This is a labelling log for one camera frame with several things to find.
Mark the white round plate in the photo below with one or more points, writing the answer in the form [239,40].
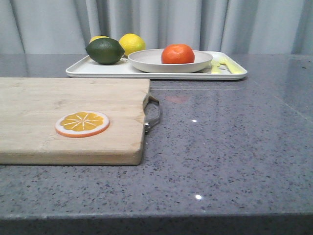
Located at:
[150,61]

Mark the orange fruit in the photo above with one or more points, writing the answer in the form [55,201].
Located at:
[177,54]

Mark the white rectangular tray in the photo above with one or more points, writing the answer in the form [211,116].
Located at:
[86,67]

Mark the orange slice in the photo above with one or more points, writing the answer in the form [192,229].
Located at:
[82,124]

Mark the yellow lemon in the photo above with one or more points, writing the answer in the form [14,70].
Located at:
[97,37]
[132,43]

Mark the yellow-green plastic fork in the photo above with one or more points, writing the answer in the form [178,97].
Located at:
[218,66]

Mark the green lime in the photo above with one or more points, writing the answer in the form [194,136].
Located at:
[105,51]

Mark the yellow-green plastic knife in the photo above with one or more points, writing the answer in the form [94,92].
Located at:
[231,66]

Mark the rear yellow lemon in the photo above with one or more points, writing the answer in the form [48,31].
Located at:
[97,37]

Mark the wooden cutting board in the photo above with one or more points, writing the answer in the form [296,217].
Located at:
[30,108]

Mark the grey curtain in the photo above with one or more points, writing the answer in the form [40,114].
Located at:
[230,26]

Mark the metal cutting board handle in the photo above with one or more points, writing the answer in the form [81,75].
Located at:
[154,113]

